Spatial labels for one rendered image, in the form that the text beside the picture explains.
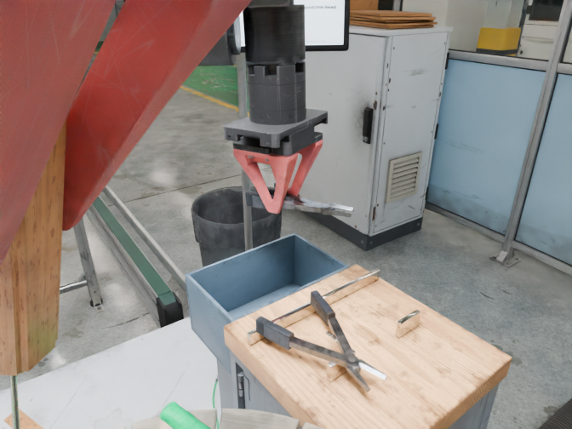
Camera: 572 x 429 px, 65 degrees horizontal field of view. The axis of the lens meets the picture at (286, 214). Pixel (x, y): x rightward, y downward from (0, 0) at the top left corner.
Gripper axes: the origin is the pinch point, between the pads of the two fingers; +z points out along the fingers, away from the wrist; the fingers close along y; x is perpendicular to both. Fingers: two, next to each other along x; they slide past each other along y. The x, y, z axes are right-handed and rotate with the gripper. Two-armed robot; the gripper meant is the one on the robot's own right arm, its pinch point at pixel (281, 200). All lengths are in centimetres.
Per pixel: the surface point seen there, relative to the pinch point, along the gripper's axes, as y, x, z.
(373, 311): 0.8, 11.7, 9.9
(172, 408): 26.2, 10.1, 0.2
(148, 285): -17, -49, 39
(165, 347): -3.4, -29.1, 37.0
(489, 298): -169, 8, 117
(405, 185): -200, -49, 79
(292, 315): 7.3, 5.8, 8.4
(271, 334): 11.6, 6.3, 7.4
